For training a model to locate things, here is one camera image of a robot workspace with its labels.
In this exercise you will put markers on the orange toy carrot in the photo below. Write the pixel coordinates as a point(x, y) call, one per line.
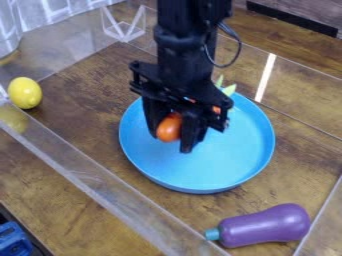
point(170, 126)

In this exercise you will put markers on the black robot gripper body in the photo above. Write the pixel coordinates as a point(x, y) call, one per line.
point(178, 80)

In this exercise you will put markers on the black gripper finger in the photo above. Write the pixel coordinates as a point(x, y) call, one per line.
point(155, 111)
point(192, 130)

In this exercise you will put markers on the blue round tray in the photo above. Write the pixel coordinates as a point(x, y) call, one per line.
point(226, 160)

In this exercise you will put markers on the clear acrylic barrier wall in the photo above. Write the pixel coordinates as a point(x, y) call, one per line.
point(71, 187)

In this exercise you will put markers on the blue plastic crate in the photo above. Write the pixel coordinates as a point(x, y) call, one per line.
point(15, 243)

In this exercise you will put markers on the black baseboard strip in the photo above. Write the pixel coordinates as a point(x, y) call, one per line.
point(293, 19)

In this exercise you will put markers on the white curtain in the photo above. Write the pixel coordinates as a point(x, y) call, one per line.
point(25, 15)

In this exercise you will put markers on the purple toy eggplant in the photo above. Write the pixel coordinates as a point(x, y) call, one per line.
point(279, 224)

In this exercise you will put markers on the yellow toy lemon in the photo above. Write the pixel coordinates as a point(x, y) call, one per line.
point(24, 92)

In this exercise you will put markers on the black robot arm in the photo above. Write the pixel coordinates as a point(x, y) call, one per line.
point(182, 15)

